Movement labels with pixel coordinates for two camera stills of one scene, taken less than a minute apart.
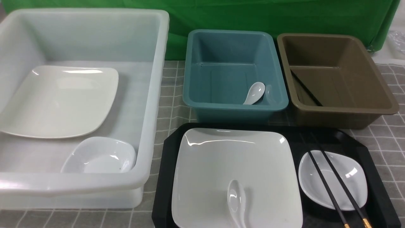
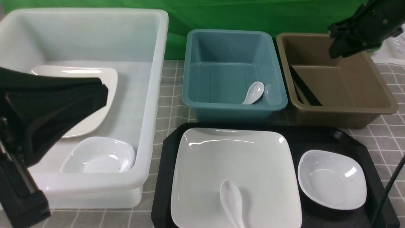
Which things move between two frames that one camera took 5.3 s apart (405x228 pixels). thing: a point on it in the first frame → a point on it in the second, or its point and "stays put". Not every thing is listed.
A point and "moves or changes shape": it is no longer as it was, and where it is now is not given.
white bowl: [353, 174] stays put
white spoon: [236, 202] moves or changes shape
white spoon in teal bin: [255, 94] stays put
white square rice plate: [208, 159] stays put
